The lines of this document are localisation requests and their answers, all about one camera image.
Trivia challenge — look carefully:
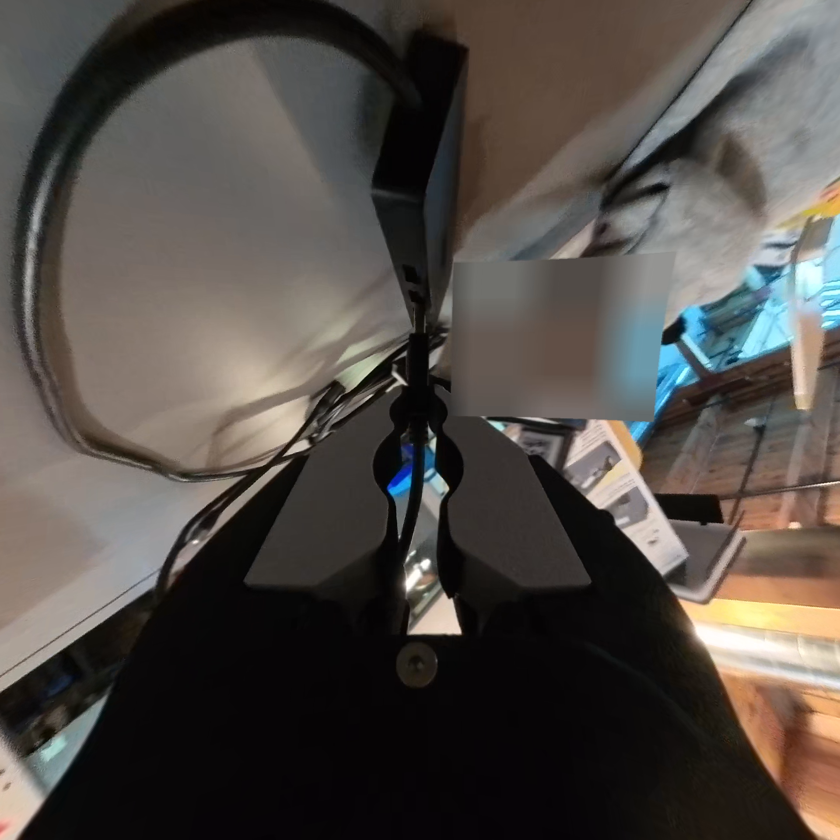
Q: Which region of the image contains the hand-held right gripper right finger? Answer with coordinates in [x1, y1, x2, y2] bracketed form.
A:
[427, 387, 593, 627]

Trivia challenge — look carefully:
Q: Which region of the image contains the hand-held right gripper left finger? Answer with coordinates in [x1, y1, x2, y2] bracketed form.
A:
[243, 386, 411, 631]

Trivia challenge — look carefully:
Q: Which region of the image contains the long black usb cable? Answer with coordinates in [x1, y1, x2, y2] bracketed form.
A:
[156, 308, 454, 634]

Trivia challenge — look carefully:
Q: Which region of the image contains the slim black usb hub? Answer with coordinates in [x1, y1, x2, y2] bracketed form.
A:
[369, 31, 470, 317]

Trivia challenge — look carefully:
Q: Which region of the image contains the black hub cable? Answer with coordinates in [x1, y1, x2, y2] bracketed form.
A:
[12, 0, 424, 484]

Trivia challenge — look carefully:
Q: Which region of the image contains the wooden instruction board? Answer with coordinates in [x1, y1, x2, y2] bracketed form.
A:
[561, 420, 690, 588]

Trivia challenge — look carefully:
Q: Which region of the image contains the white desk stand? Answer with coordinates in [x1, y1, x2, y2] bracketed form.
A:
[787, 217, 829, 413]

